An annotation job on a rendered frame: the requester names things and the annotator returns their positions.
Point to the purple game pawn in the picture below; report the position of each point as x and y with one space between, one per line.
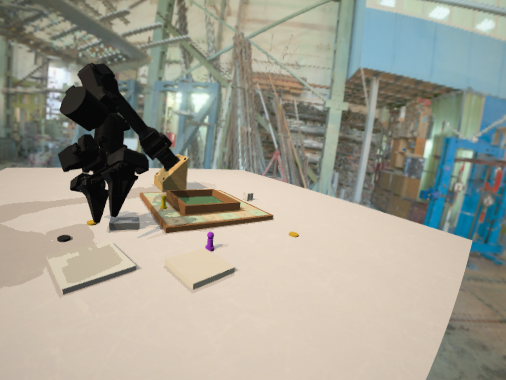
209 245

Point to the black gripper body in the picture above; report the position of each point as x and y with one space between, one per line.
118 157

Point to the white die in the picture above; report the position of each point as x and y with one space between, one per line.
248 196

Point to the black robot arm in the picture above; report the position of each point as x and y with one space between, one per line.
95 105

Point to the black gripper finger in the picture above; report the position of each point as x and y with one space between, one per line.
96 198
119 185

